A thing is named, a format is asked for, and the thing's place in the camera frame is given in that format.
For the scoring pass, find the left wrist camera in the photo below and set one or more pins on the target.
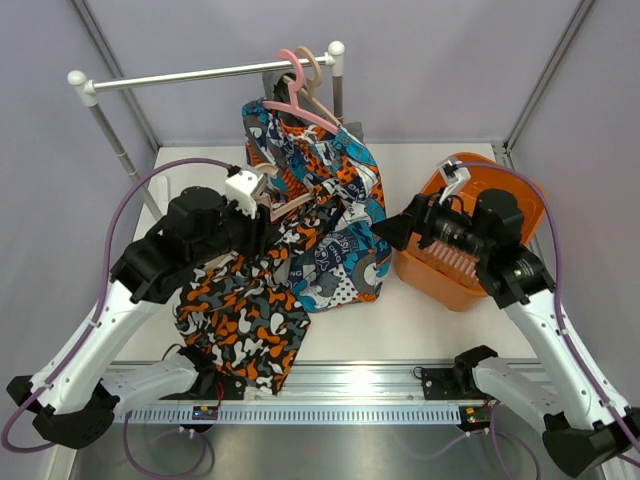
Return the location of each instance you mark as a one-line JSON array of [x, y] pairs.
[[244, 186]]

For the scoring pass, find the beige hanger with grey shorts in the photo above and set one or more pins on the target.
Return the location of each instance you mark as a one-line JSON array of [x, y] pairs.
[[306, 95]]

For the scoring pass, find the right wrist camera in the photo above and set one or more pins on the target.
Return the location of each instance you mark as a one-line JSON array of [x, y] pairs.
[[455, 176]]

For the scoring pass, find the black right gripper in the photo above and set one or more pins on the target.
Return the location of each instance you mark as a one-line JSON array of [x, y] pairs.
[[423, 215]]

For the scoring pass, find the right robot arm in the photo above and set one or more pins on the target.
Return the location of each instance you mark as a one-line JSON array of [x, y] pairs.
[[583, 421]]

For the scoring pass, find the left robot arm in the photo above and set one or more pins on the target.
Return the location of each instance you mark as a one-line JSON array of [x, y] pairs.
[[73, 398]]

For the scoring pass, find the white and metal clothes rack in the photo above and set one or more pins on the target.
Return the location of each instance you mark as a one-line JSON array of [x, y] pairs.
[[88, 89]]

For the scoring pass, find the orange plastic basket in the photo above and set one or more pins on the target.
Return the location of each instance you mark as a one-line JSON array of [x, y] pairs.
[[506, 209]]

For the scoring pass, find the white slotted cable duct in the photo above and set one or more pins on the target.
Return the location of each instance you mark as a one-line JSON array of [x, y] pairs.
[[236, 414]]

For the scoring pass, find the aluminium mounting rail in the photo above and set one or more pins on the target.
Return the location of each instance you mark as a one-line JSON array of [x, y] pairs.
[[353, 382]]

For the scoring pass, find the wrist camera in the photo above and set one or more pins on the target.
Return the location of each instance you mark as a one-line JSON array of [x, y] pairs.
[[455, 176], [244, 186]]

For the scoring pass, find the pink plastic hanger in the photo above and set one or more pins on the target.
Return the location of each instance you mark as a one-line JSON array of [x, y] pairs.
[[293, 108]]

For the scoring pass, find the grey sweat shorts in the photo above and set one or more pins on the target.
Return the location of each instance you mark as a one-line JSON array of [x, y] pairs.
[[269, 80]]

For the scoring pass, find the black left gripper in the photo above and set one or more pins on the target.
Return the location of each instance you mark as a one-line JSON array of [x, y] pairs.
[[261, 234]]

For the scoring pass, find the orange black camouflage shorts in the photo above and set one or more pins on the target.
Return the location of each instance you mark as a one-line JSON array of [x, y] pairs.
[[243, 314]]

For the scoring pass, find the blue orange patterned shorts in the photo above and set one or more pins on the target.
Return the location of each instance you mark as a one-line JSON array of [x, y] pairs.
[[334, 257]]

